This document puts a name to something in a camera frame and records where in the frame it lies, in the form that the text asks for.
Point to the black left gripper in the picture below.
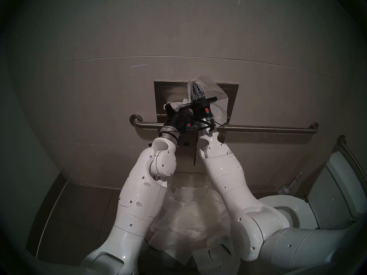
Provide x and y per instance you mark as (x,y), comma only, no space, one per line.
(177,122)

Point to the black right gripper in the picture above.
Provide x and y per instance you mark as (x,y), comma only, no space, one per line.
(202,108)

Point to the thin white toilet seat cover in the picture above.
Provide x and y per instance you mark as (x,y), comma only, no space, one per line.
(215,89)

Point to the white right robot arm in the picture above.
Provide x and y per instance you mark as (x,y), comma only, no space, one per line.
(246,208)

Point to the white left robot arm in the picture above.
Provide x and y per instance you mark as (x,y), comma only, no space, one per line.
(137,202)

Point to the toilet brush with holder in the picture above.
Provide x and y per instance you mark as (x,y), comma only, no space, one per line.
(288,187)

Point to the white seat cover with cutouts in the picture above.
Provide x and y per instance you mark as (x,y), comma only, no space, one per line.
(215,257)

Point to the long steel grab bar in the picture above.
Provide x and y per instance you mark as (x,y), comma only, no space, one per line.
(272,129)

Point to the crumpled white paper sheet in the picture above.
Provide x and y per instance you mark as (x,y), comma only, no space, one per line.
(186,195)

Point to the pile of white paper covers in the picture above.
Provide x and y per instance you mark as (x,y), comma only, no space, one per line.
(186,223)

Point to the short steel grab bar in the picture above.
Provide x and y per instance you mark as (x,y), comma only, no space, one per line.
(351,158)

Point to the stainless steel wall dispenser unit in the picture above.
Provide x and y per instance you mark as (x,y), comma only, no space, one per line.
(160,105)

